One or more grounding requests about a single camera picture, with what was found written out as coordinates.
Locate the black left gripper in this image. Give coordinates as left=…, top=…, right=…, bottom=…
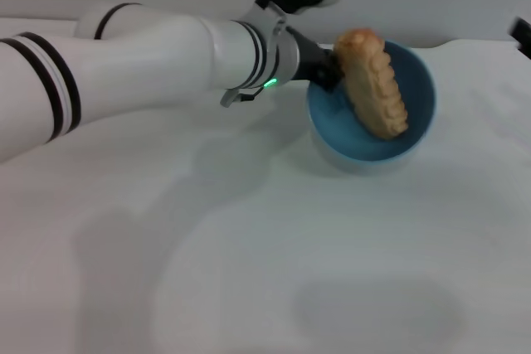
left=286, top=27, right=345, bottom=93

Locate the golden ridged bread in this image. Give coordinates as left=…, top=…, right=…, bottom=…
left=334, top=28, right=410, bottom=141

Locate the blue bowl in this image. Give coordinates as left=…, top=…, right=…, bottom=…
left=305, top=41, right=436, bottom=175

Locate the silver plug with black cable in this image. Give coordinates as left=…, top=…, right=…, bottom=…
left=219, top=84, right=266, bottom=109

